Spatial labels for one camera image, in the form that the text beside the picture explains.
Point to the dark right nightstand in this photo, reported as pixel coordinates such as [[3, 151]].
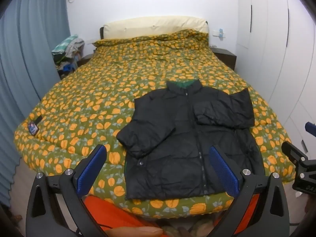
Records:
[[225, 56]]

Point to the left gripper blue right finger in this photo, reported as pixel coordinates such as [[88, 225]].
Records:
[[259, 206]]

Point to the black puffer jacket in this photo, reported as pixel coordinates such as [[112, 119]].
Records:
[[168, 139]]

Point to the dark nightstand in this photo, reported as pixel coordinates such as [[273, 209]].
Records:
[[84, 60], [225, 56]]

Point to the white wardrobe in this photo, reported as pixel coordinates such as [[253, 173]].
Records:
[[276, 55]]

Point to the person's hand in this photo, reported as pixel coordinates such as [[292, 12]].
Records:
[[146, 231]]

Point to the orange fleece garment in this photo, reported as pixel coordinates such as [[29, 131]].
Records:
[[108, 216]]

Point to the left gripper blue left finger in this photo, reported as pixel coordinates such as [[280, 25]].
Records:
[[44, 216]]

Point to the cream padded headboard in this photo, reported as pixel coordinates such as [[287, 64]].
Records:
[[147, 26]]

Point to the pile of clothes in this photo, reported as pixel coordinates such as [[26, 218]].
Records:
[[67, 54]]

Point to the blue pleated curtain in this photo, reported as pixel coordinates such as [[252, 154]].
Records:
[[30, 29]]

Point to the dark left nightstand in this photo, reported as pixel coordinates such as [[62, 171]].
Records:
[[84, 60]]

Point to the wall socket with blue plug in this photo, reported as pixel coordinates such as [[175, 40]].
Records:
[[219, 34]]

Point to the green orange floral duvet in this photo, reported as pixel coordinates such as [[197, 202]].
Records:
[[90, 106]]

